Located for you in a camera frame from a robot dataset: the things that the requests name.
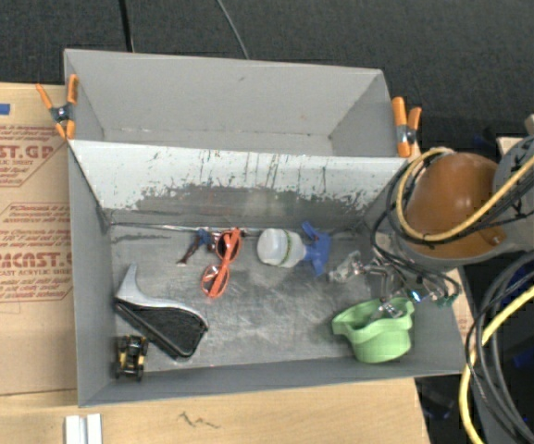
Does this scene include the grey metal bin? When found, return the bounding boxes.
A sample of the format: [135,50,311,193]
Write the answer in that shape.
[62,47,467,409]

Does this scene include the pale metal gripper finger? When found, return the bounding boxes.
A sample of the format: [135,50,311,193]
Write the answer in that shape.
[372,299,408,320]
[329,250,366,283]

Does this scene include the yellow and black toy car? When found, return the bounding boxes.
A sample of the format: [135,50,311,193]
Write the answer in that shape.
[110,334,150,382]

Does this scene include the white spray bottle blue nozzle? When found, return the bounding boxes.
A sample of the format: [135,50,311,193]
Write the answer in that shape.
[255,221,332,278]

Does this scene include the orange sunglasses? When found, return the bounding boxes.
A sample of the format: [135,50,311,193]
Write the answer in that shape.
[200,228,243,300]

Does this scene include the light green cup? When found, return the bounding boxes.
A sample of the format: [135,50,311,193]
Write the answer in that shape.
[331,296,416,364]

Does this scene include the silver and black mesh scoop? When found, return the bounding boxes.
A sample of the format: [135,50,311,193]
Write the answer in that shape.
[113,263,210,358]

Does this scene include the brown cardboard board red print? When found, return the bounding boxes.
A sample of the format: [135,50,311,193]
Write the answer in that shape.
[0,80,79,398]

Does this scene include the small blue and brown toy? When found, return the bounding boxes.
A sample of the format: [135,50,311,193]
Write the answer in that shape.
[176,228,217,266]

